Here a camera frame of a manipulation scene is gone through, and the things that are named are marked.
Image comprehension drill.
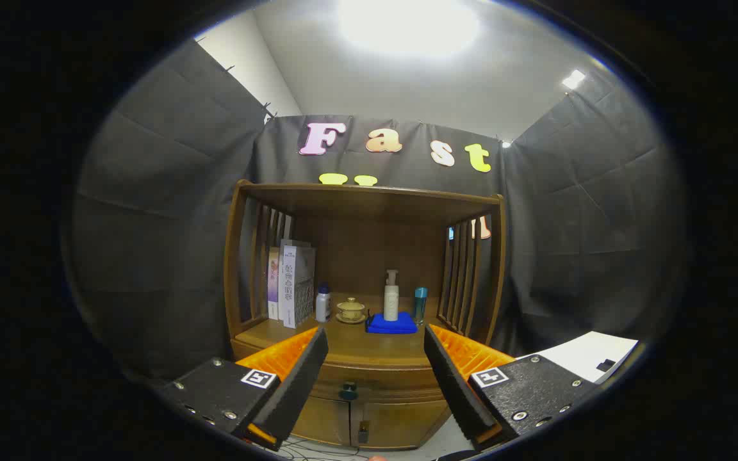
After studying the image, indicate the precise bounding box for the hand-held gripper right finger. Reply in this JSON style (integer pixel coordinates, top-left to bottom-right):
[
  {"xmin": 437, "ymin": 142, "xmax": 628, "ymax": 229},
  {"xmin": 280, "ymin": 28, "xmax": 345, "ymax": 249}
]
[{"xmin": 423, "ymin": 323, "xmax": 600, "ymax": 452}]

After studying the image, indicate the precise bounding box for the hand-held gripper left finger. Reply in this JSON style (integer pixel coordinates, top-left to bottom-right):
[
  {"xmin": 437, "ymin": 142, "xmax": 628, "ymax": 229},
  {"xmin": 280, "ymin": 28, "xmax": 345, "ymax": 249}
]
[{"xmin": 163, "ymin": 325, "xmax": 330, "ymax": 451}]

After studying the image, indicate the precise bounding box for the wooden drawer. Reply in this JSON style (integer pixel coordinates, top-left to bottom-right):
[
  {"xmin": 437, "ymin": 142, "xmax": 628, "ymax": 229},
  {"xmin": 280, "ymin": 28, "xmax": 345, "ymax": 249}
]
[{"xmin": 231, "ymin": 339, "xmax": 453, "ymax": 405}]

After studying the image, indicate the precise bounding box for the wooden countertop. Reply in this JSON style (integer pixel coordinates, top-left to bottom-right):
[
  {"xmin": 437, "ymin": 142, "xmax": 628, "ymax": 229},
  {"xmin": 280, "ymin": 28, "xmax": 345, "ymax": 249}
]
[{"xmin": 234, "ymin": 295, "xmax": 472, "ymax": 369}]

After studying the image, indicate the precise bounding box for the wooden cabinet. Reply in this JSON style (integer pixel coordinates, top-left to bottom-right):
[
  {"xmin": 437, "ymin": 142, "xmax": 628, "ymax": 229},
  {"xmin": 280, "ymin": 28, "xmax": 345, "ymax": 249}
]
[{"xmin": 224, "ymin": 179, "xmax": 507, "ymax": 450}]

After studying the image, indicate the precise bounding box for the blue folded cloth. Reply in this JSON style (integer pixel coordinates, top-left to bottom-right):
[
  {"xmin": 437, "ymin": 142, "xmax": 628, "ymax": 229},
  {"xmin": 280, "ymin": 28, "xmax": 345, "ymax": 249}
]
[{"xmin": 366, "ymin": 312, "xmax": 418, "ymax": 335}]

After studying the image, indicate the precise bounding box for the beige lidded tea cup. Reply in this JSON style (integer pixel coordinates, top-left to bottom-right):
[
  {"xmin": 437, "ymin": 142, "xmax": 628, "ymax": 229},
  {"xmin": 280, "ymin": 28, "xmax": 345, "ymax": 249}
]
[{"xmin": 336, "ymin": 297, "xmax": 366, "ymax": 324}]

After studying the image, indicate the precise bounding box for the white book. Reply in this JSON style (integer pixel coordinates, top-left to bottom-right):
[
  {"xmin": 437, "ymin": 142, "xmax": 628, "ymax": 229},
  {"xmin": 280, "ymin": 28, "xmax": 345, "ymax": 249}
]
[{"xmin": 277, "ymin": 239, "xmax": 316, "ymax": 330}]

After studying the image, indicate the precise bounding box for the purple book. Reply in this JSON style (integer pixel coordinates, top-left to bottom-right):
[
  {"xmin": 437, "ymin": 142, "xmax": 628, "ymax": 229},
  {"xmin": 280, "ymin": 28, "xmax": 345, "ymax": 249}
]
[{"xmin": 267, "ymin": 247, "xmax": 280, "ymax": 321}]

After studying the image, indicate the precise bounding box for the white pump bottle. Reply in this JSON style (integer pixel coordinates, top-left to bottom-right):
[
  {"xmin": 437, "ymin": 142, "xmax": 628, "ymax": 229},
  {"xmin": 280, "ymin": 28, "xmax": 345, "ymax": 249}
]
[{"xmin": 383, "ymin": 270, "xmax": 400, "ymax": 322}]

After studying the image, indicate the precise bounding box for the black backdrop cloth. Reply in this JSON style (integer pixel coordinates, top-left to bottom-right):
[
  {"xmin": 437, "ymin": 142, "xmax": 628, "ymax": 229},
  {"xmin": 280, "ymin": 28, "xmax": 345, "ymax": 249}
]
[{"xmin": 71, "ymin": 38, "xmax": 687, "ymax": 385}]

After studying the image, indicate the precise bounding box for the ceiling light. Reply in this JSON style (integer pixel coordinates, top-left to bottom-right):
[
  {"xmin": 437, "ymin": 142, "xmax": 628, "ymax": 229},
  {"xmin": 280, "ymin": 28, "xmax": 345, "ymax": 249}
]
[{"xmin": 337, "ymin": 0, "xmax": 480, "ymax": 57}]

